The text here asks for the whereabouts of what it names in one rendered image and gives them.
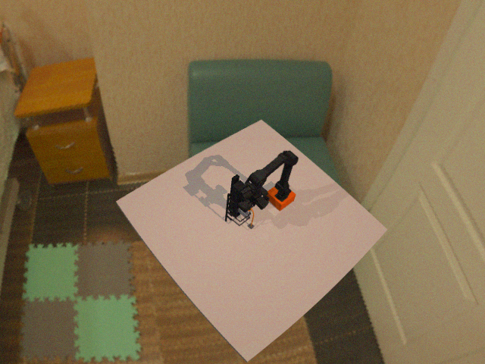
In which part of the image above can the black rectangular post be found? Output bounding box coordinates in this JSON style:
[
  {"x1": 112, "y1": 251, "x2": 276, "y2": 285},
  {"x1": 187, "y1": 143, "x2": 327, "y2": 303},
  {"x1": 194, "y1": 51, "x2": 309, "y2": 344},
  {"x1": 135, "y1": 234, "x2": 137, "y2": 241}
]
[{"x1": 228, "y1": 174, "x2": 246, "y2": 218}]

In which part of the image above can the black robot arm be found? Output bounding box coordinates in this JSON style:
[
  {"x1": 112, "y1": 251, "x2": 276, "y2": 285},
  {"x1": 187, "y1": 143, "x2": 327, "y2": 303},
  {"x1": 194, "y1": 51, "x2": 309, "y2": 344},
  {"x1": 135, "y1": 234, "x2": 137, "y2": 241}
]
[{"x1": 237, "y1": 151, "x2": 299, "y2": 210}]

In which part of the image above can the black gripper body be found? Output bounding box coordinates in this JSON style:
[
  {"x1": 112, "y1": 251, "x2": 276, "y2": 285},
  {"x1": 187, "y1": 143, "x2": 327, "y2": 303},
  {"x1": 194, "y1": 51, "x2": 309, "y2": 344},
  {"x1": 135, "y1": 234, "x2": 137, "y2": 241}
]
[{"x1": 237, "y1": 187, "x2": 268, "y2": 212}]

